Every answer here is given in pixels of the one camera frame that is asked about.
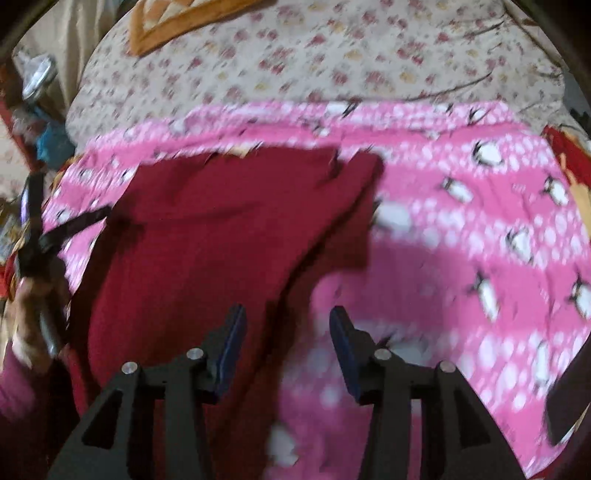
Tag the red cloth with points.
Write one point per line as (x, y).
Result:
(572, 157)

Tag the clear plastic bag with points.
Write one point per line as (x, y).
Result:
(23, 117)

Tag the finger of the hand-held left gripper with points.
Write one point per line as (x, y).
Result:
(78, 224)
(33, 203)

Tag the person's left hand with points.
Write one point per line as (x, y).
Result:
(23, 323)

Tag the red wooden frame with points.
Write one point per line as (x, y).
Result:
(11, 120)

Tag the floral bed sheet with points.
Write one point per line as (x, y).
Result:
(323, 55)

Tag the beige curtain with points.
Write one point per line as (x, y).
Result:
(69, 41)

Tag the person's left forearm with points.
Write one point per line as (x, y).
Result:
(14, 397)

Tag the orange brown cushion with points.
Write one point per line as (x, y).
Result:
(157, 32)

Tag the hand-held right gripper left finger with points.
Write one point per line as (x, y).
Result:
(233, 346)

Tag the pink penguin print blanket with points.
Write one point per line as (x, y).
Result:
(461, 230)

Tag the maroon garment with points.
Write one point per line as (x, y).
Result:
(207, 230)

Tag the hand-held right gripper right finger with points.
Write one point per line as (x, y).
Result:
(344, 350)

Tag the silver plastic bag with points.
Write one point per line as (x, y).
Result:
(39, 76)

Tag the blue plastic bag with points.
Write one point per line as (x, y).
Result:
(53, 143)

